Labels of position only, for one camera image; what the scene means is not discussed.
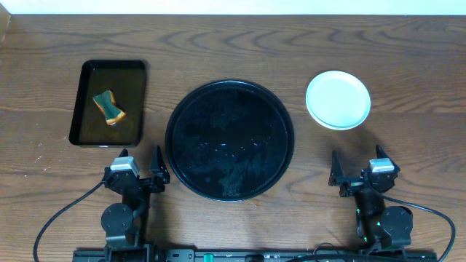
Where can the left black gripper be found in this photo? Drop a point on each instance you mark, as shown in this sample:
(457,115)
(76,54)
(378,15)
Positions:
(142,183)

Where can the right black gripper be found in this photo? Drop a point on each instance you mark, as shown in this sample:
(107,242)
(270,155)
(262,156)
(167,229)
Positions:
(357,185)

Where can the yellow plate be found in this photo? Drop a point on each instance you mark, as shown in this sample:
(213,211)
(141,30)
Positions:
(340,128)

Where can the light blue plate top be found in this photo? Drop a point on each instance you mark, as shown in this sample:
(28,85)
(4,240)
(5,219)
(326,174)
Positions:
(338,112)

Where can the light blue plate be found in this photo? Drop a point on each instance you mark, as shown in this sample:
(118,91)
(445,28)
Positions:
(338,112)
(337,85)

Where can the green and orange sponge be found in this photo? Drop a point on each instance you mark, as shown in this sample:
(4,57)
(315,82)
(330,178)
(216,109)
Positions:
(109,108)

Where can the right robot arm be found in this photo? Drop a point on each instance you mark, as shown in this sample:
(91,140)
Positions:
(383,228)

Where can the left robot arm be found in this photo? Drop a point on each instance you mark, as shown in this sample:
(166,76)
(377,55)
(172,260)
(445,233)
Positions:
(125,223)

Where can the black rectangular water tray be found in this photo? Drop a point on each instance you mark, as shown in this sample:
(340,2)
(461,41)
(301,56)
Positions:
(127,80)

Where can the round black serving tray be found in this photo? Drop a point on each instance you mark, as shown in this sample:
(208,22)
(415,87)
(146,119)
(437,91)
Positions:
(230,140)

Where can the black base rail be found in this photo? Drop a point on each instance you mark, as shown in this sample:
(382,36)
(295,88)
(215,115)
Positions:
(187,255)

